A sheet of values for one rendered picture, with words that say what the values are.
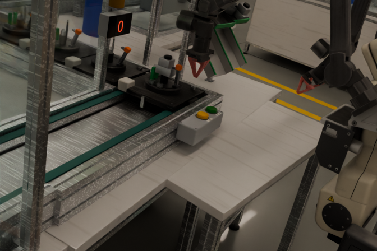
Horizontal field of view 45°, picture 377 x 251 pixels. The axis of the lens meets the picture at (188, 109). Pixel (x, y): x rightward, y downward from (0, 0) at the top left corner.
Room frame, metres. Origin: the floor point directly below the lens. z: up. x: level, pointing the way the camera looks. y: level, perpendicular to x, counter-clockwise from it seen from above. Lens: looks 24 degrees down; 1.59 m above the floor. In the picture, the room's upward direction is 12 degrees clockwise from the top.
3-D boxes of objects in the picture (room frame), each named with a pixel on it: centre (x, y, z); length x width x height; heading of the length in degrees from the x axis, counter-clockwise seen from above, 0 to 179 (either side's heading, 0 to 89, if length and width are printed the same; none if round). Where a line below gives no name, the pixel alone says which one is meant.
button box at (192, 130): (1.41, -0.05, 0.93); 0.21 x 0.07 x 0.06; 156
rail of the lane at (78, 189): (1.27, 0.08, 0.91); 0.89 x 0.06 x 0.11; 156
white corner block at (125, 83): (1.53, 0.24, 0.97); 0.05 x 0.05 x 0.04; 66
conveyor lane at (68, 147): (1.32, 0.26, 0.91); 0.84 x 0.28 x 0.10; 156
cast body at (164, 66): (1.58, 0.12, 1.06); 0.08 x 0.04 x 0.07; 66
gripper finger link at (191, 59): (1.54, 0.00, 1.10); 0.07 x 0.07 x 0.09; 67
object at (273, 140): (1.61, -0.10, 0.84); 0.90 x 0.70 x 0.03; 147
